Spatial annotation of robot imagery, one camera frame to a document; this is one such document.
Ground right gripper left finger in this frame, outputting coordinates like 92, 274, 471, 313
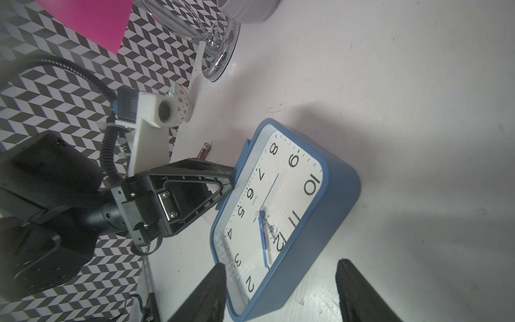
168, 263, 227, 322

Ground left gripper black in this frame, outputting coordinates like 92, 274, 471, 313
110, 158, 235, 247

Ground blue alarm clock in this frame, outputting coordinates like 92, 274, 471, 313
210, 118, 361, 321

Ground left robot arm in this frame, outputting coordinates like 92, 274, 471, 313
1, 131, 235, 301

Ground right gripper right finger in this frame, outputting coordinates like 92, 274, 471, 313
335, 259, 401, 321

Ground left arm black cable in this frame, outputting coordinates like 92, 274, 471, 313
7, 54, 123, 184

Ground green patterned dish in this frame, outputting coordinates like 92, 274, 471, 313
168, 82, 193, 126

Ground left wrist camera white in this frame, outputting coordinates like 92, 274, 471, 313
100, 88, 175, 181

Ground pink wine glass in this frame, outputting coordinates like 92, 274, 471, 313
37, 0, 134, 54

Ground grey small bowl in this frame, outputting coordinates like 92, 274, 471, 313
216, 0, 280, 24

